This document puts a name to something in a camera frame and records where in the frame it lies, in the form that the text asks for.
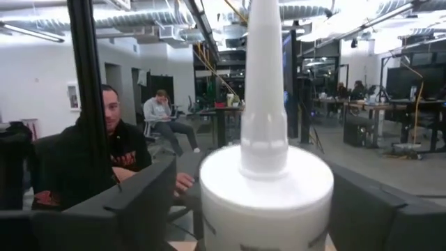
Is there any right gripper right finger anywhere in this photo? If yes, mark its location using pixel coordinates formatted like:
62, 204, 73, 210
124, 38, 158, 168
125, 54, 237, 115
329, 163, 446, 251

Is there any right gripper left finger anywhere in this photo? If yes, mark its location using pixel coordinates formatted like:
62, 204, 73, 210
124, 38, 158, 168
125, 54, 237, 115
0, 157, 178, 251

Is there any orange sealant tube white nozzle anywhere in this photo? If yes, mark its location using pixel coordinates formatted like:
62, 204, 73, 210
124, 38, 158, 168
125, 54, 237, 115
199, 0, 335, 251

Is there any person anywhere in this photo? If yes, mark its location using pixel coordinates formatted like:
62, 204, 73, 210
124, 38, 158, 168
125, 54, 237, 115
142, 89, 202, 157
336, 82, 350, 100
350, 79, 367, 102
31, 83, 196, 212

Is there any person's hand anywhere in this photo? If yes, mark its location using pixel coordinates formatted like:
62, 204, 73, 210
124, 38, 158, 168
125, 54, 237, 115
175, 172, 196, 195

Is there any black floor speaker box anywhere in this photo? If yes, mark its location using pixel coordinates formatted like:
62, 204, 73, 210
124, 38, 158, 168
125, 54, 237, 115
343, 116, 376, 148

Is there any black monitor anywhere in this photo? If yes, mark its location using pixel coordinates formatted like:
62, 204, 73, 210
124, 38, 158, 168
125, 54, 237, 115
385, 64, 446, 102

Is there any dark standing table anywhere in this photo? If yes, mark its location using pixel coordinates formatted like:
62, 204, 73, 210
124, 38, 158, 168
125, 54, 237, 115
194, 104, 245, 149

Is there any white framed wall picture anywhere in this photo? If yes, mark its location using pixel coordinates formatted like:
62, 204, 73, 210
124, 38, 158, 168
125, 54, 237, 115
66, 82, 82, 112

